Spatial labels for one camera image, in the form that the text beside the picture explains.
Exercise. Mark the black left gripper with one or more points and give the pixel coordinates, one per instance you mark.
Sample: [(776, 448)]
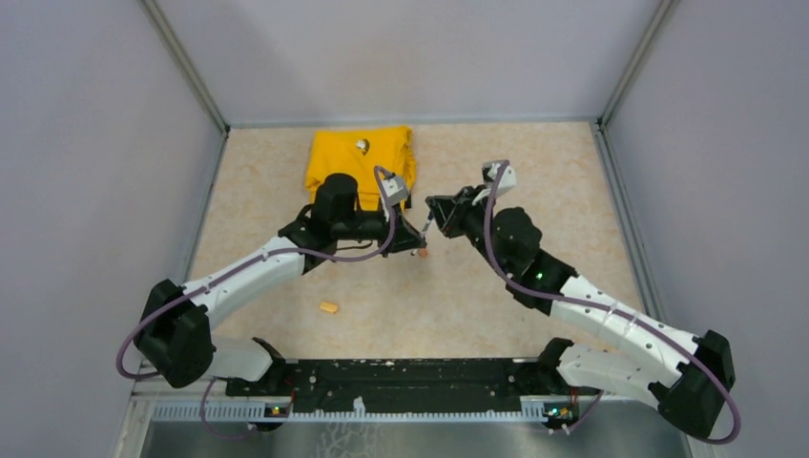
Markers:
[(404, 235)]

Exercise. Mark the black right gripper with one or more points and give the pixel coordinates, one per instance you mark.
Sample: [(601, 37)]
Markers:
[(450, 212)]

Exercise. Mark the white marker pen black tip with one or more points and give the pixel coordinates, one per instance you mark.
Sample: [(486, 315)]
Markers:
[(428, 223)]

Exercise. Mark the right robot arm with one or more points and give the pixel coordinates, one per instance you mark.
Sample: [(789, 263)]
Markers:
[(686, 378)]

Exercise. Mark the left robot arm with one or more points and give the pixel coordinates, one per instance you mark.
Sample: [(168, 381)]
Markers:
[(175, 333)]

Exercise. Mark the yellow folded shirt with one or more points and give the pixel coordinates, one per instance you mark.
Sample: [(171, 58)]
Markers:
[(356, 153)]

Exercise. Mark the orange highlighter cap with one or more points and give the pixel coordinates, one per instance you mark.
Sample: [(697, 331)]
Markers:
[(329, 307)]

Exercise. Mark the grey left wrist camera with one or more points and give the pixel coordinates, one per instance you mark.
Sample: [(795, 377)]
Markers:
[(394, 191)]

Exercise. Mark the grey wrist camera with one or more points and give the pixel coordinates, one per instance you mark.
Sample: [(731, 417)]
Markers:
[(499, 177), (394, 191)]

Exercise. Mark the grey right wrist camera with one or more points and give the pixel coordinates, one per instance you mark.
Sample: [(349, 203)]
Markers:
[(499, 177)]

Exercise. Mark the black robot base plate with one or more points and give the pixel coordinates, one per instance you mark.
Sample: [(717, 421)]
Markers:
[(429, 390)]

